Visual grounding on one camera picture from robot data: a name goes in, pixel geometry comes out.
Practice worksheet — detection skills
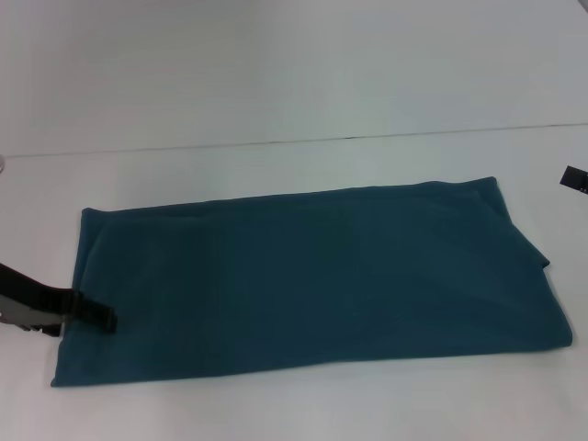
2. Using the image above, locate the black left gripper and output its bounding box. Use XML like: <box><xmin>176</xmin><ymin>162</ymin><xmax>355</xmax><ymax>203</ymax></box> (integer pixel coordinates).
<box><xmin>0</xmin><ymin>262</ymin><xmax>119</xmax><ymax>340</ymax></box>

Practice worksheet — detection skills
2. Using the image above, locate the teal t-shirt with FREE print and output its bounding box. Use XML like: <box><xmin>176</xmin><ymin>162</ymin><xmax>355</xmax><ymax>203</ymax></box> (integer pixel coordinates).
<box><xmin>49</xmin><ymin>175</ymin><xmax>575</xmax><ymax>389</ymax></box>

